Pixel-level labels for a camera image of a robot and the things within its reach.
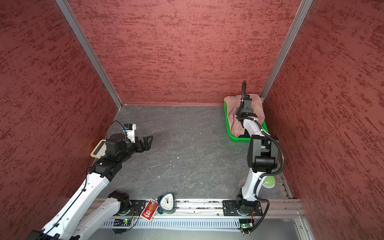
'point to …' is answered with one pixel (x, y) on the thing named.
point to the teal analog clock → (166, 203)
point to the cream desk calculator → (99, 150)
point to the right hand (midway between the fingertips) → (242, 111)
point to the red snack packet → (150, 209)
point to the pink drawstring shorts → (232, 103)
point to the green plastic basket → (237, 138)
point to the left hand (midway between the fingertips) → (146, 140)
